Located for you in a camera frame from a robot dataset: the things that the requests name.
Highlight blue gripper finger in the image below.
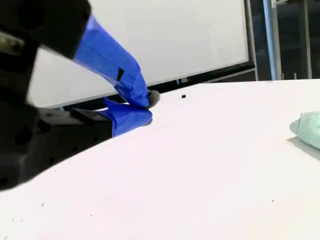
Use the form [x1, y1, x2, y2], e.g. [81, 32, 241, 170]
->
[41, 0, 161, 109]
[37, 96, 154, 168]

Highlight pale green T-shirt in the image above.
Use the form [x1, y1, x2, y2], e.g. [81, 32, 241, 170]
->
[289, 110, 320, 154]

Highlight large white board panel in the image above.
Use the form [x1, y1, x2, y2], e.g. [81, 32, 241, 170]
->
[27, 0, 251, 109]

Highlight blue grey metal pole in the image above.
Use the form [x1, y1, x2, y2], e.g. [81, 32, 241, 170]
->
[261, 0, 279, 81]

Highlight thin grey metal pole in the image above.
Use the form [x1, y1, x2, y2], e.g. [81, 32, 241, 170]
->
[303, 0, 314, 80]

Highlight dark board stand frame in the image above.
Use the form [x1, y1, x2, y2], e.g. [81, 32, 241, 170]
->
[44, 0, 260, 111]

